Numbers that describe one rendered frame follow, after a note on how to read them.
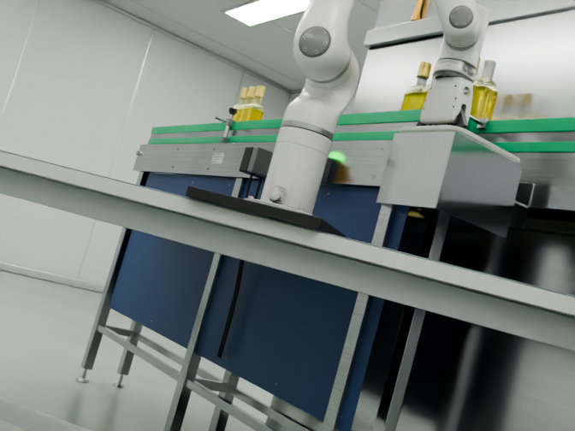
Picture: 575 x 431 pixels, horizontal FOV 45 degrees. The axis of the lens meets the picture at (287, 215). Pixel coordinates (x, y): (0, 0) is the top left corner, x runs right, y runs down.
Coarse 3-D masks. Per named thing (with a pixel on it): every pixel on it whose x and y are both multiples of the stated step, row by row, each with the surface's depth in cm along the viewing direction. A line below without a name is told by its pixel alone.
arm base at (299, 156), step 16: (288, 128) 151; (288, 144) 150; (304, 144) 149; (320, 144) 150; (272, 160) 152; (288, 160) 149; (304, 160) 149; (320, 160) 151; (272, 176) 150; (288, 176) 148; (304, 176) 149; (320, 176) 152; (272, 192) 147; (288, 192) 148; (304, 192) 149; (288, 208) 144; (304, 208) 149
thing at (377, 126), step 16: (384, 112) 183; (400, 112) 178; (416, 112) 173; (160, 128) 301; (176, 128) 287; (192, 128) 275; (208, 128) 264; (224, 128) 253; (240, 128) 243; (256, 128) 235; (272, 128) 227; (336, 128) 199; (352, 128) 193; (368, 128) 187; (384, 128) 182
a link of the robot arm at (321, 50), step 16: (320, 0) 153; (336, 0) 152; (352, 0) 154; (304, 16) 152; (320, 16) 149; (336, 16) 149; (304, 32) 148; (320, 32) 146; (336, 32) 147; (304, 48) 147; (320, 48) 146; (336, 48) 146; (304, 64) 148; (320, 64) 147; (336, 64) 148; (320, 80) 153
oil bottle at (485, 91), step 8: (480, 80) 174; (488, 80) 173; (480, 88) 173; (488, 88) 173; (496, 88) 175; (472, 96) 175; (480, 96) 173; (488, 96) 173; (496, 96) 175; (472, 104) 174; (480, 104) 172; (488, 104) 174; (472, 112) 173; (480, 112) 172; (488, 112) 174
